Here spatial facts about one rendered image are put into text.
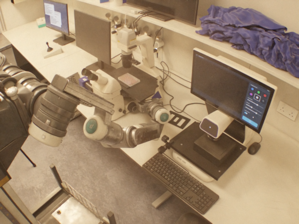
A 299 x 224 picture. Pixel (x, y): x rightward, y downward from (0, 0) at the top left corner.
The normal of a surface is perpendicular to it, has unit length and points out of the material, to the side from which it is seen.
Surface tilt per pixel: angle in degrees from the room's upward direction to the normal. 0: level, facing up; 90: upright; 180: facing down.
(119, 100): 90
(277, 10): 90
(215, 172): 0
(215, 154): 0
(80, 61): 0
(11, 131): 90
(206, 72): 93
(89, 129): 45
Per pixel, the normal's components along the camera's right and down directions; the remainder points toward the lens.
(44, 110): -0.22, -0.15
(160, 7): -0.72, 0.39
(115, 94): 0.69, 0.47
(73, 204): 0.00, -0.76
